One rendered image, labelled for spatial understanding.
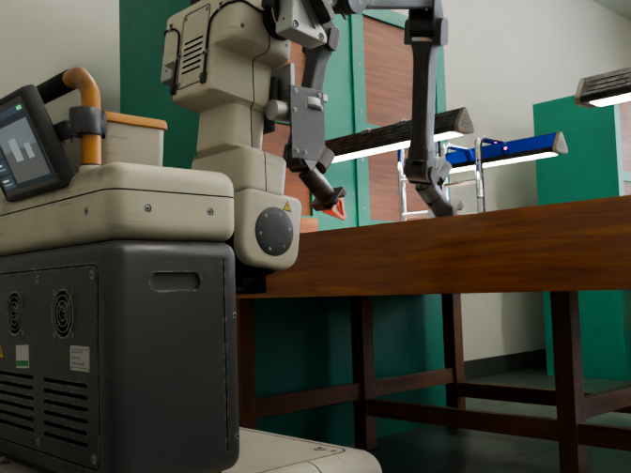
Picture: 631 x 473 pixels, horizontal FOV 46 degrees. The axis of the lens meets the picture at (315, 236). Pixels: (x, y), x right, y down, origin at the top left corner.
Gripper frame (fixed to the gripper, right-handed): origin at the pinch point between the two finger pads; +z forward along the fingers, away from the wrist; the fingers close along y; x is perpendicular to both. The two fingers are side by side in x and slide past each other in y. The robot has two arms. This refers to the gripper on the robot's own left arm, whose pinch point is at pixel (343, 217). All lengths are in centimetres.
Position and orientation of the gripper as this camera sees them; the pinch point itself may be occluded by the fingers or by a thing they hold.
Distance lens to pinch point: 222.6
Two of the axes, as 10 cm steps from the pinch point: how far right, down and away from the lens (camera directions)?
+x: -4.5, 7.4, -5.0
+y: -6.9, 0.7, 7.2
